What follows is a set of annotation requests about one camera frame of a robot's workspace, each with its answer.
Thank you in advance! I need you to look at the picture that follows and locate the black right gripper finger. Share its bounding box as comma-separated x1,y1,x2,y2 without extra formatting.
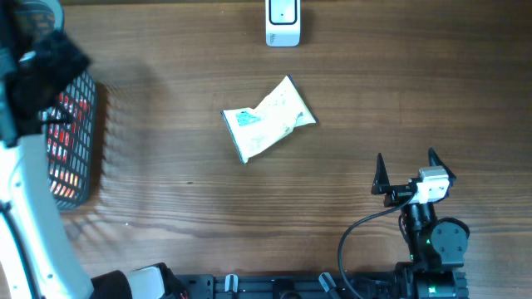
428,148,456,181
371,153,391,195

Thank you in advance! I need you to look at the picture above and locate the white cream snack bag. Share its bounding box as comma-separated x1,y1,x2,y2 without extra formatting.
221,75,318,164

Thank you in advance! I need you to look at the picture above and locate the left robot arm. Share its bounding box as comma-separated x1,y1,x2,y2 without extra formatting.
1,1,190,298

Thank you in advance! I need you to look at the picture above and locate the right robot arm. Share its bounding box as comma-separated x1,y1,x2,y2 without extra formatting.
372,149,470,298

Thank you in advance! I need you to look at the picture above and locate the white barcode scanner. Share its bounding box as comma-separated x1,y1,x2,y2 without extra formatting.
264,0,301,47

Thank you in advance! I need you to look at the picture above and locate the grey plastic mesh basket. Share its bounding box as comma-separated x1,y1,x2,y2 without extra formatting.
16,0,98,211

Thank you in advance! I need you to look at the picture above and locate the black right camera cable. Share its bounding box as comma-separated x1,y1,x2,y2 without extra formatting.
337,191,416,299

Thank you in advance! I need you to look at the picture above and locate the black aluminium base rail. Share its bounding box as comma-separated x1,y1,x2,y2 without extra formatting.
174,272,470,299

